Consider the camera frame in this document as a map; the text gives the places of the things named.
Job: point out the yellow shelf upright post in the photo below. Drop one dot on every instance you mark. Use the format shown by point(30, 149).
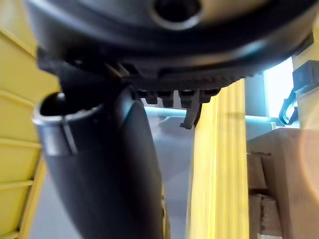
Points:
point(219, 161)

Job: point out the grey horizontal metal bar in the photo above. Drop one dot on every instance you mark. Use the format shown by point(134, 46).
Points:
point(256, 119)

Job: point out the yellow metal shelf rack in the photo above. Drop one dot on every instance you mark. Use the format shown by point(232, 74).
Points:
point(17, 119)

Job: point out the brown cardboard box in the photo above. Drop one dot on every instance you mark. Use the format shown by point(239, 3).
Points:
point(281, 184)

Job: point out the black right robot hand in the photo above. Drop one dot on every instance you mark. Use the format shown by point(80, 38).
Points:
point(104, 62)

